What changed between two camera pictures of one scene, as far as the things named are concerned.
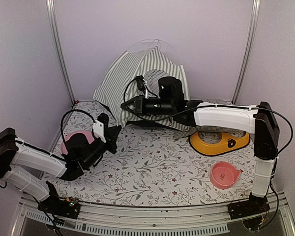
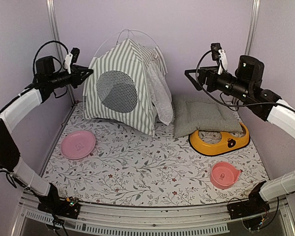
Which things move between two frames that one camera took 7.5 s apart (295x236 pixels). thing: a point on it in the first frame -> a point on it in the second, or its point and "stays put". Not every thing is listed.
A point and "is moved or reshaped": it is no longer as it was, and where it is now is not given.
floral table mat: (98, 162) stays put
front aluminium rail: (211, 219) stays put
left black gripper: (111, 134) -> (76, 74)
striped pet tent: (134, 74) is moved or reshaped
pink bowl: (224, 175) stays put
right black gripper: (139, 105) -> (209, 72)
